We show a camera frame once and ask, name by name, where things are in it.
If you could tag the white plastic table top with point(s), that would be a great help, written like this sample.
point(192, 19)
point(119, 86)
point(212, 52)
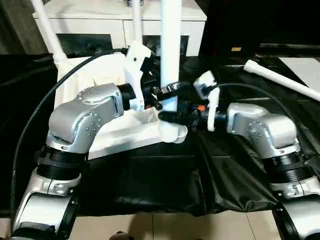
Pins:
point(125, 137)

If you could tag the white plastic table leg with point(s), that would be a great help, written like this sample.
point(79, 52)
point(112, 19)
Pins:
point(48, 32)
point(136, 22)
point(282, 80)
point(170, 37)

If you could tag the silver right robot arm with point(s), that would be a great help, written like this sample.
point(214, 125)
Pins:
point(265, 125)

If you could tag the black work mat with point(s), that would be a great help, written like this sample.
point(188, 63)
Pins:
point(150, 180)

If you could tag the small yellow label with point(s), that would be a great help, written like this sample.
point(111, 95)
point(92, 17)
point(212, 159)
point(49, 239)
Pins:
point(236, 49)

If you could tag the white cabinet with glass doors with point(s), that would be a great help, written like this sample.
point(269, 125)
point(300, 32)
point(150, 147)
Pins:
point(100, 20)

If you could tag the grey curtain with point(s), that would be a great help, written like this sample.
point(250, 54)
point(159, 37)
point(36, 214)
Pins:
point(17, 25)

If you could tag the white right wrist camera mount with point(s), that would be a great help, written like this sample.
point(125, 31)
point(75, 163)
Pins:
point(206, 80)

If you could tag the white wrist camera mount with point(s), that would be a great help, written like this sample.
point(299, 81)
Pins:
point(136, 57)
point(206, 80)

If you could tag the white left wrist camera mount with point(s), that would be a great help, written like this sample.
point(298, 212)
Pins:
point(136, 57)

